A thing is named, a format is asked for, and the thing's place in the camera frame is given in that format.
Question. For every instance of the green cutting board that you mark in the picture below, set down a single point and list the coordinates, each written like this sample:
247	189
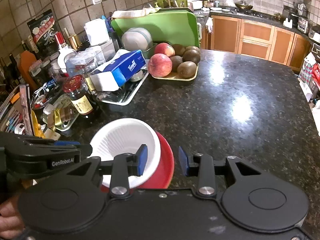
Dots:
175	27

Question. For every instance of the white paper towels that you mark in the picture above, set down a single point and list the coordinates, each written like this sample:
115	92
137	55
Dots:
96	32

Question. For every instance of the green dish rack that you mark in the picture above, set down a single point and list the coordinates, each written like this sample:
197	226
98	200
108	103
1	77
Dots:
172	0

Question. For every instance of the clear plastic container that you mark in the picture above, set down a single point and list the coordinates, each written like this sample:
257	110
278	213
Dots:
90	55

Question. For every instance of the wooden kitchen cabinets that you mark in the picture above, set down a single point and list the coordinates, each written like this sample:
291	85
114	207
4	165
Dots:
257	40

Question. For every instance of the blue tissue pack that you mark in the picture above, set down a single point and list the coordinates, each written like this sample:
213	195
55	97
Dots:
125	67

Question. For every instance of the person's left hand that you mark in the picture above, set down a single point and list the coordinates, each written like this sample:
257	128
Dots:
11	217

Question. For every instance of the red apple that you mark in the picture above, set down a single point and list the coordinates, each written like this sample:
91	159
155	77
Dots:
164	49
160	65

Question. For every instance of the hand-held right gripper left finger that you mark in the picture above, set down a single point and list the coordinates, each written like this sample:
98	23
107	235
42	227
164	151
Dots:
142	160

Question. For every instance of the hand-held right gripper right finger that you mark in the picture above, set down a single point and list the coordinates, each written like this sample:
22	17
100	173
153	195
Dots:
183	161

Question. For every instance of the cream tote bag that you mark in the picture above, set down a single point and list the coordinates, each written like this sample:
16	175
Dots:
132	13

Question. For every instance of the orange carton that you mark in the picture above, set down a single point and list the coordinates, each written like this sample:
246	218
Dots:
27	65

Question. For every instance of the beige fruit tray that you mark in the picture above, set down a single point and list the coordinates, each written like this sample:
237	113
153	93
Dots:
175	78

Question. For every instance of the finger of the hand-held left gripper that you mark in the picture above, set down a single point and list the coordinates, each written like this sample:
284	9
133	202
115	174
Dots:
83	150
66	143

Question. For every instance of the metal wok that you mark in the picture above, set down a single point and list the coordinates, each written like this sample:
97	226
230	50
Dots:
243	5

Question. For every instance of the gold cup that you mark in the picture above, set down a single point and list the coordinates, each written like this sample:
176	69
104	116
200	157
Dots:
73	42

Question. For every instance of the clear bottle with red cap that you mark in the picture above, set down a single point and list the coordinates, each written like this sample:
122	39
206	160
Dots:
63	55

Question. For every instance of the colourful shopping bags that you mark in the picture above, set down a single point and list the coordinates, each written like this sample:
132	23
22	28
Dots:
310	72

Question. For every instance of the dark snack bag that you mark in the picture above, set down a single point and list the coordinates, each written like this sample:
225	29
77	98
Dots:
43	32

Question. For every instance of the stacked grey bowls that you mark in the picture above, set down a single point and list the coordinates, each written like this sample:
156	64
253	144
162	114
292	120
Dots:
136	40

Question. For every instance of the white metal tray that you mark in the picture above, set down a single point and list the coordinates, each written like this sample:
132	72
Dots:
130	92

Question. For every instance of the white ribbed bowl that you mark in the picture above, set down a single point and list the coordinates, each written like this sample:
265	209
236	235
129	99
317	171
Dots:
120	137

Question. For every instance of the gold ribbon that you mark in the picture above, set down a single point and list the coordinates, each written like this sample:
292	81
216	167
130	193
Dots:
58	121

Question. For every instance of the brown kiwi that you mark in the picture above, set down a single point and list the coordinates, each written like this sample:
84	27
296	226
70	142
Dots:
192	57
187	69
193	48
175	63
178	49

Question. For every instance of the dark soy sauce bottle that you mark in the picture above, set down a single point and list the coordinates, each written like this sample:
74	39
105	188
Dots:
80	100

